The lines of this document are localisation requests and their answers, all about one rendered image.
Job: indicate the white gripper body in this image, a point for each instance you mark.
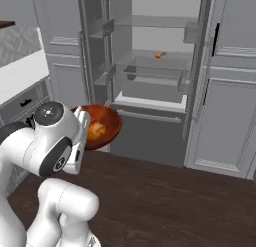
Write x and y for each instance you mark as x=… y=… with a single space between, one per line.
x=83 y=124

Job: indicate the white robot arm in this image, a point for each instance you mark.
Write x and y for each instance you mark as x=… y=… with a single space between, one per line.
x=50 y=157

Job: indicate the pale chicken drumstick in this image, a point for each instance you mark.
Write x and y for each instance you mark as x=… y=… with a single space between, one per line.
x=97 y=127

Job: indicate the orange carrot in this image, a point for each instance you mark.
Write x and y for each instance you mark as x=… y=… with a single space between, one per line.
x=100 y=137

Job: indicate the brown wooden bowl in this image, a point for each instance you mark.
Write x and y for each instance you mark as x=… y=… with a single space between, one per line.
x=108 y=121

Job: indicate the grey fridge freezer drawer front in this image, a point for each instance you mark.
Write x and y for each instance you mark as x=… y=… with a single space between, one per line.
x=146 y=141

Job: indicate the grey fridge door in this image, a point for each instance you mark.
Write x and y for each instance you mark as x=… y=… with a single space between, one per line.
x=196 y=77
x=96 y=51

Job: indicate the grey open fridge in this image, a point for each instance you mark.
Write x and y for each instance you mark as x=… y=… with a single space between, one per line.
x=156 y=87

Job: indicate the glass fridge shelf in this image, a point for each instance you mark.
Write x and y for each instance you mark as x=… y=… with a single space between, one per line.
x=156 y=21
x=153 y=61

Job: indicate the grey counter drawer front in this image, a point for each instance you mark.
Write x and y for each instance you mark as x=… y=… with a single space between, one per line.
x=15 y=106

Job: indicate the grey tall cupboard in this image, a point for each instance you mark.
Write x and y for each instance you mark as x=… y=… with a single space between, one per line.
x=65 y=47

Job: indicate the small orange food item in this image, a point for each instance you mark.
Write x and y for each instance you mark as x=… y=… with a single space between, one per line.
x=160 y=54

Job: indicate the grey tall cupboard door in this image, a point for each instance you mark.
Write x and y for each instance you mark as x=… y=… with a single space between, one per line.
x=226 y=124
x=236 y=21

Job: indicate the dark wooden wall shelf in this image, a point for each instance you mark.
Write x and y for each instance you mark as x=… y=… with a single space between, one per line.
x=6 y=24

